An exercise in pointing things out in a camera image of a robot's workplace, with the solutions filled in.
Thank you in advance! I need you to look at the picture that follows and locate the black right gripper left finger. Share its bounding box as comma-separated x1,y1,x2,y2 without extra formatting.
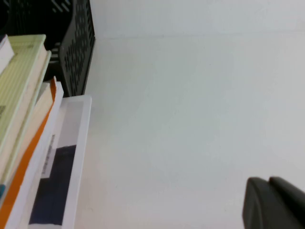
242,177,305,229

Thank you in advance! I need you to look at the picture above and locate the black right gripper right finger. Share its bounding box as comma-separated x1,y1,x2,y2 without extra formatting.
269,176,305,208

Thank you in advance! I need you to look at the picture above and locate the white book with dark print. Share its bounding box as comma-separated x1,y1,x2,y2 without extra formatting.
4,82,93,229

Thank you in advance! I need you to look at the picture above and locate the orange and white book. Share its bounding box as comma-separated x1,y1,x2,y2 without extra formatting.
0,76,58,229

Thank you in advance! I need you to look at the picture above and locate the black plastic book stand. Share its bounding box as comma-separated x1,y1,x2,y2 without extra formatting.
0,0,96,97

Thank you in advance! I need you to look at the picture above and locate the yellow-green teal hardcover book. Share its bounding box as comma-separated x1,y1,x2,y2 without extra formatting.
0,34,52,201

